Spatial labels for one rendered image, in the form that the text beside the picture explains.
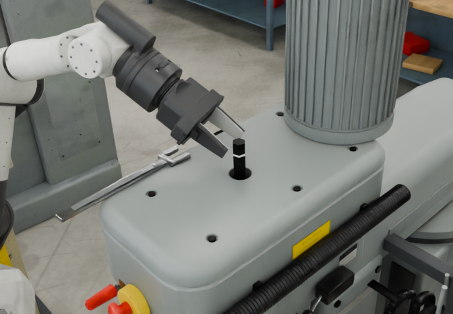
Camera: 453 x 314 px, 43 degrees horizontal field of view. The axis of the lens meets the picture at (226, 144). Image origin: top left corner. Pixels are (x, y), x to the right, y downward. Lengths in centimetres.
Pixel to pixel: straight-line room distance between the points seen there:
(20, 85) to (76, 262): 259
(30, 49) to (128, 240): 39
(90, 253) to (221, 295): 287
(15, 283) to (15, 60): 42
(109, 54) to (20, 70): 21
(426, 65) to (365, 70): 422
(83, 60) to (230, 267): 39
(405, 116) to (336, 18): 52
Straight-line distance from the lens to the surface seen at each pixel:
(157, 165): 97
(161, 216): 88
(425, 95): 149
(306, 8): 94
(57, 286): 354
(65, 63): 102
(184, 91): 92
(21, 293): 121
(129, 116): 497
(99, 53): 91
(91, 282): 351
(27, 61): 106
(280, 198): 90
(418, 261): 121
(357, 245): 112
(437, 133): 134
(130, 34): 92
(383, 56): 97
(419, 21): 578
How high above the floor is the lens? 245
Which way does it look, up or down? 33 degrees down
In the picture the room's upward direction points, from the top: 3 degrees counter-clockwise
